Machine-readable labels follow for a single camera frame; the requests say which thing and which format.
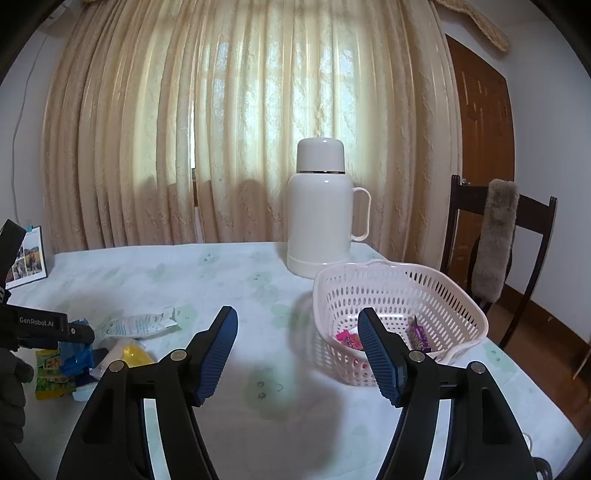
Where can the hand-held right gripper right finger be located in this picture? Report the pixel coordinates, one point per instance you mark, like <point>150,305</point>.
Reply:
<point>381,350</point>

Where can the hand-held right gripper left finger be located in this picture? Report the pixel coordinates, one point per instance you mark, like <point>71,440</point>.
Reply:
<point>217,350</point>

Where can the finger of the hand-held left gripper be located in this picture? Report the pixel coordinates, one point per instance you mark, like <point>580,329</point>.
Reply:
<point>81,333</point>
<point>78,362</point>

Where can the green snack packet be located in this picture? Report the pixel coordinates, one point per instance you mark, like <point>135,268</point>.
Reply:
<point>51,378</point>

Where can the yellow snack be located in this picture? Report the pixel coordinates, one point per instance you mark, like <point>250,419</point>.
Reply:
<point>135,354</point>

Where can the white teal print packet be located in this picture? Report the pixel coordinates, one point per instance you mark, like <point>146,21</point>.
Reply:
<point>138,324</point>

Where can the white plastic basket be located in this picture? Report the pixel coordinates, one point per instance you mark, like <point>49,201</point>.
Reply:
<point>351,295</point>

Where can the person's left hand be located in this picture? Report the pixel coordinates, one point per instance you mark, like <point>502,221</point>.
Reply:
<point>11,392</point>

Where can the pink snack packet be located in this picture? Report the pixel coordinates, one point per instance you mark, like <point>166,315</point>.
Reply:
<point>349,340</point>

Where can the purple snack packet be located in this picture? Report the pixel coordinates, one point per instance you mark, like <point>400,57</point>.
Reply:
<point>418,334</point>

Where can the desk photo calendar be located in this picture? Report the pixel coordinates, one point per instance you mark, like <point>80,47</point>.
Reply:
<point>30,258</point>

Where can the white thermos jug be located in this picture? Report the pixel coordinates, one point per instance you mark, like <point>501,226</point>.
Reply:
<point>318,217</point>

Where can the grey fur cloth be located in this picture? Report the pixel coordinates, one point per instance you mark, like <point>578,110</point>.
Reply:
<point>496,240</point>

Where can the dark wooden chair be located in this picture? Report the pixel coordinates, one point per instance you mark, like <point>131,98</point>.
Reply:
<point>531,217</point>

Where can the cream lace curtain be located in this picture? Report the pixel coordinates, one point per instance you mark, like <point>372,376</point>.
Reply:
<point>231,138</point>

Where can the brown wooden door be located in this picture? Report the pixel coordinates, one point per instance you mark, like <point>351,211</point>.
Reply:
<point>480,120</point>

